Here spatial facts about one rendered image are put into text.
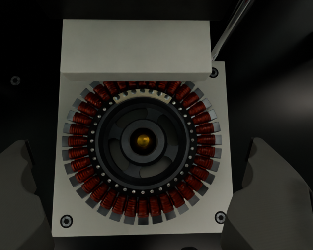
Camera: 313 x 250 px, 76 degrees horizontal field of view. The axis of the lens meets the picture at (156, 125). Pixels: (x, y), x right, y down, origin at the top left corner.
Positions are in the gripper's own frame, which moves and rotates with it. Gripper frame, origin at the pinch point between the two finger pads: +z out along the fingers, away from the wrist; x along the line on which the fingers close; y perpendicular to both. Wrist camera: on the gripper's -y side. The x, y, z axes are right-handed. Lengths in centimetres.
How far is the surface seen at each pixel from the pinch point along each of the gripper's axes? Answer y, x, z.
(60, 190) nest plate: 6.1, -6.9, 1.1
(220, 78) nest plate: -1.8, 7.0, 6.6
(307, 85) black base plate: -0.9, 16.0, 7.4
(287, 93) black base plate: -0.2, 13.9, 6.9
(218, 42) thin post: -5.0, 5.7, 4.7
